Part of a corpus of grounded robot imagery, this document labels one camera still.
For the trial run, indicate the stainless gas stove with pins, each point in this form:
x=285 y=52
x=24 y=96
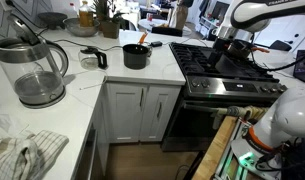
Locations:
x=205 y=90

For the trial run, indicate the round white table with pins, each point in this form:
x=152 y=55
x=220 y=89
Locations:
x=148 y=25

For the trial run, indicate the metal mixing bowl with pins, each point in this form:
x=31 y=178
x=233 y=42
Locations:
x=78 y=30

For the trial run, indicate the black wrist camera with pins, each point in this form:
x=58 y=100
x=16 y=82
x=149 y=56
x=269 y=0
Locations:
x=220 y=44

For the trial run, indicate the white bottle red cap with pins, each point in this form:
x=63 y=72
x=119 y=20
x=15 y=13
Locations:
x=73 y=11

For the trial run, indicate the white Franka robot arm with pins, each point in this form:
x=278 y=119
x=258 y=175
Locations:
x=285 y=113

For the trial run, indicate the glass electric kettle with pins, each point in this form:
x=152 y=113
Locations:
x=38 y=86

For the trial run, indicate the metal robot mounting frame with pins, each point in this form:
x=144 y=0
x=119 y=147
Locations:
x=225 y=163

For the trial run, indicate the cooking oil bottle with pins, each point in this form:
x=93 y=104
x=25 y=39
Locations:
x=86 y=18

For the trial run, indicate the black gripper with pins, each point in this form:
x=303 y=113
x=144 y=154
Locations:
x=239 y=49

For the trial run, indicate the dark computer monitor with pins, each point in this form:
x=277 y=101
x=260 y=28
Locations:
x=303 y=68

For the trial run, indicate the narrow white cabinet door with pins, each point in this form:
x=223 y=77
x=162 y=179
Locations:
x=165 y=123

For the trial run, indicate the white shelf unit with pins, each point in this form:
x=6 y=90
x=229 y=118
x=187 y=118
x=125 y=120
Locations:
x=208 y=26

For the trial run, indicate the black stone bowl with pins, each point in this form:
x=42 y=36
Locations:
x=52 y=18

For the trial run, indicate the striped dish towel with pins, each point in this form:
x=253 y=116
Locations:
x=12 y=156

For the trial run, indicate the thin white stick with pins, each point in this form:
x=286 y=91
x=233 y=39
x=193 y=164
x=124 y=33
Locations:
x=92 y=86

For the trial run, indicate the potted green plant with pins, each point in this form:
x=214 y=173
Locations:
x=110 y=30

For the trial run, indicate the wooden table top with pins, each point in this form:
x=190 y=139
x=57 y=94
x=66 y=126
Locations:
x=215 y=150

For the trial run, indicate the black cooking pot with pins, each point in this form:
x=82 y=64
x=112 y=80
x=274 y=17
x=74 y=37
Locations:
x=135 y=58

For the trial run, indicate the wide white cabinet door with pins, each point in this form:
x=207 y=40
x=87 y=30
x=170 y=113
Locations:
x=125 y=113

